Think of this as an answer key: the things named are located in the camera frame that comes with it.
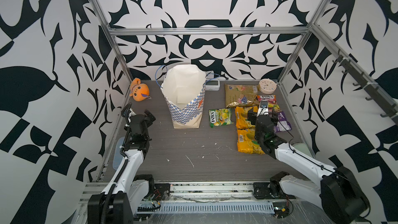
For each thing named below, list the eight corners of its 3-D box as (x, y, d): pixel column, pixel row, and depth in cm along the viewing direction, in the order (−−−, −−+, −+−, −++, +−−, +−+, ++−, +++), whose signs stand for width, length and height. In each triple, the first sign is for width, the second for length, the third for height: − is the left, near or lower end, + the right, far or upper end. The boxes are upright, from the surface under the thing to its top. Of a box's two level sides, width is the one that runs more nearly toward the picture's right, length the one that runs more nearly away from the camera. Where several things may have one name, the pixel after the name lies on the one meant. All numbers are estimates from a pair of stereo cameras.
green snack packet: (209, 127, 97) (209, 124, 94) (208, 110, 104) (209, 108, 102) (233, 127, 97) (233, 124, 94) (230, 110, 104) (231, 108, 102)
